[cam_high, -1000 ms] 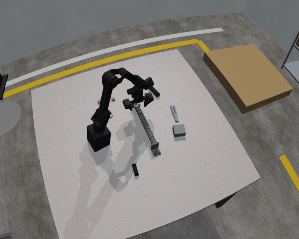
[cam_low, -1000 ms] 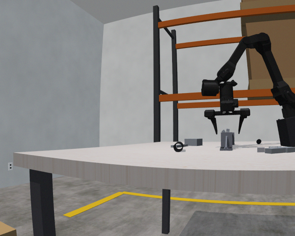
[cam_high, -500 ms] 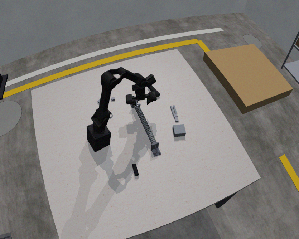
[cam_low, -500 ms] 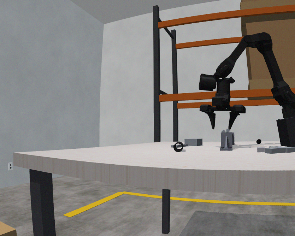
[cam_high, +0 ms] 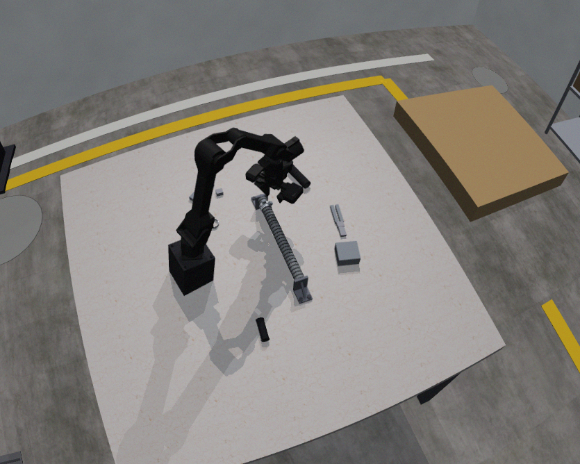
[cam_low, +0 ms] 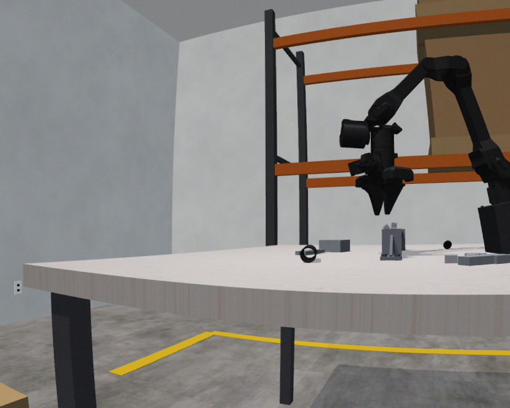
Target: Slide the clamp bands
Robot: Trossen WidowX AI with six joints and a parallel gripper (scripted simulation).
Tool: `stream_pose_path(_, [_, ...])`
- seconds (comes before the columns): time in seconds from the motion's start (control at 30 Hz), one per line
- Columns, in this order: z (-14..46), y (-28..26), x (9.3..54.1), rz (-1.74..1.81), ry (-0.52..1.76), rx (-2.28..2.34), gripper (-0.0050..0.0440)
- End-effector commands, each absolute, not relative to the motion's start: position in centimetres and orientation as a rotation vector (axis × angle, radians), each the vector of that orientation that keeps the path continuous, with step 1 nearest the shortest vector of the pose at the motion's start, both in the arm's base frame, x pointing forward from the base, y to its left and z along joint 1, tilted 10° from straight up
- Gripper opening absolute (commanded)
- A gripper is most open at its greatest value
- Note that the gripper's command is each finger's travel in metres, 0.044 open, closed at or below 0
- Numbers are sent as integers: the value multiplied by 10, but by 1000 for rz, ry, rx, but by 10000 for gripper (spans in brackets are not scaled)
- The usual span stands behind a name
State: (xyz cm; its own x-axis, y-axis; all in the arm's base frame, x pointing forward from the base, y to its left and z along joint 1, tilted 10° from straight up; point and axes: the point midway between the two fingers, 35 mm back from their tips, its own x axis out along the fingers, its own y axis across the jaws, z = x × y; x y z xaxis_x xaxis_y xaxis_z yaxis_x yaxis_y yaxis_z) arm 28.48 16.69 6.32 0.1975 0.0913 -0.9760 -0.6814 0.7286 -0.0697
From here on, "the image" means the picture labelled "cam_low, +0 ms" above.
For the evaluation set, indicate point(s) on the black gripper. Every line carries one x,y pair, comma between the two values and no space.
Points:
391,178

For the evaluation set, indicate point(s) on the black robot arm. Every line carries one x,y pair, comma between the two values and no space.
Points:
486,158

